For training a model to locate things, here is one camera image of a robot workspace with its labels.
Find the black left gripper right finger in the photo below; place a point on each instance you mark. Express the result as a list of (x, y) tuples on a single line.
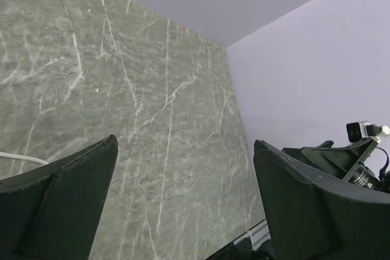
[(314, 215)]

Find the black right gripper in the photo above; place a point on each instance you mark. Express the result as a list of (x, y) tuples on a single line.
[(345, 163)]

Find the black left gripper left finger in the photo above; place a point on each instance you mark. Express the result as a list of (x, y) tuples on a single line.
[(53, 211)]

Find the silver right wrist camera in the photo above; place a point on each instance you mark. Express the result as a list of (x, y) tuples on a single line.
[(357, 131)]

